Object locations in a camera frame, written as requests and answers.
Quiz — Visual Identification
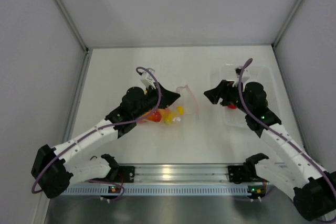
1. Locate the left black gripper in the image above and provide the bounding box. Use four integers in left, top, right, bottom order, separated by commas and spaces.
133, 82, 180, 120

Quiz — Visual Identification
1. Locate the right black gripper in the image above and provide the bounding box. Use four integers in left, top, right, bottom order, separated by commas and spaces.
204, 80, 253, 114

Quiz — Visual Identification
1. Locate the yellow fake corn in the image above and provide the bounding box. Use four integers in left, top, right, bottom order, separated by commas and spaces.
162, 106, 184, 126

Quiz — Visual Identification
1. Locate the clear zip top bag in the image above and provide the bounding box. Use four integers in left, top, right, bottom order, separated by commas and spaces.
139, 84, 199, 126

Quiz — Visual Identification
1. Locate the red fake apple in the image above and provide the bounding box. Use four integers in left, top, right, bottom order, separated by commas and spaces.
227, 104, 236, 110

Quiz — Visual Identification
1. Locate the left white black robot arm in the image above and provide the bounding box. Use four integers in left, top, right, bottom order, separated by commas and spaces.
31, 86, 180, 199

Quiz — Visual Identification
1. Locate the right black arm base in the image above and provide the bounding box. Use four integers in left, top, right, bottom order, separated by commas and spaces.
228, 165, 262, 184

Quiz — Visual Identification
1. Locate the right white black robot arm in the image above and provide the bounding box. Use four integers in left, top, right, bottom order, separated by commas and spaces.
204, 80, 335, 221

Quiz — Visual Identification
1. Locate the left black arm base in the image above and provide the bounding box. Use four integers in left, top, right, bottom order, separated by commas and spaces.
93, 165, 135, 184

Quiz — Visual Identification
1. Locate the red fake tomato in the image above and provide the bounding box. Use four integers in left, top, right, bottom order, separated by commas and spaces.
153, 111, 162, 122

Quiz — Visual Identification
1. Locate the orange yellow fake peach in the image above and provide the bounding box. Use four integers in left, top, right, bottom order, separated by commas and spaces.
143, 110, 159, 123

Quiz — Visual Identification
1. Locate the white plastic basket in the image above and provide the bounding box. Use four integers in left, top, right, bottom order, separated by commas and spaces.
204, 65, 282, 130

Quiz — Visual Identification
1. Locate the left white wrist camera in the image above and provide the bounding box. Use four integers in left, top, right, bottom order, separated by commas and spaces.
138, 68, 156, 89

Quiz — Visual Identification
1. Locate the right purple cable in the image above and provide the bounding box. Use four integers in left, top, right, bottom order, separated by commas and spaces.
237, 58, 336, 201

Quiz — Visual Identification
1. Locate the purple cable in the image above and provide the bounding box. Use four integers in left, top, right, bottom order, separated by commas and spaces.
237, 58, 336, 201
31, 66, 161, 193

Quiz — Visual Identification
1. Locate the aluminium mounting rail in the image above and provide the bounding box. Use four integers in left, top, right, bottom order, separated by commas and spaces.
119, 163, 243, 184

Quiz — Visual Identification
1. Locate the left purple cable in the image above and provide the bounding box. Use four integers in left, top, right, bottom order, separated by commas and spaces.
31, 66, 161, 193

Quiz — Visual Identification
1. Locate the white slotted cable duct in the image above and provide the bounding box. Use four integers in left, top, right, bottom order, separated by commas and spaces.
62, 183, 263, 196

